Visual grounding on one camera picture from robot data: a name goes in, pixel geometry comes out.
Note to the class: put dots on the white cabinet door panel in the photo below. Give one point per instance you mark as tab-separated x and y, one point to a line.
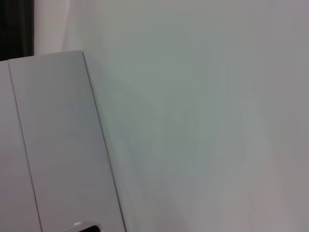
62	135

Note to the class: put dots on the silver black rounded object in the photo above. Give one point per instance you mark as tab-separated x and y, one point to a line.
84	227

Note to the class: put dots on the dark curtain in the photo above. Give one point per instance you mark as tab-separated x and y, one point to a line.
15	26

